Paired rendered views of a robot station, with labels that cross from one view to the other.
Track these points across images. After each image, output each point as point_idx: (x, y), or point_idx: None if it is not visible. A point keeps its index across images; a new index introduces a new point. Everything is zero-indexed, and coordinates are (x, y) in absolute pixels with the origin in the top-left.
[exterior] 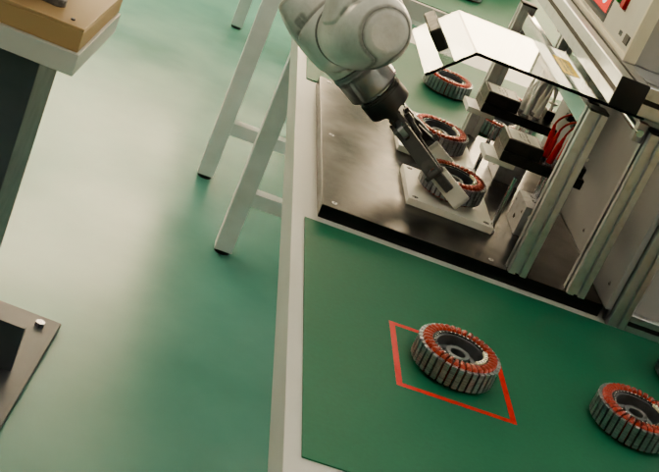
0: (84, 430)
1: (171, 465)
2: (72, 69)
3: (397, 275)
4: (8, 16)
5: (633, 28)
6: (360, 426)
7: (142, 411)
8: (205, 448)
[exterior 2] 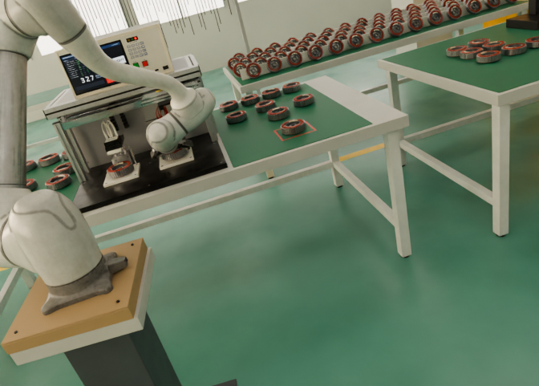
0: (199, 363)
1: (201, 332)
2: (153, 253)
3: (248, 149)
4: (140, 268)
5: (164, 62)
6: (346, 125)
7: (170, 355)
8: (181, 330)
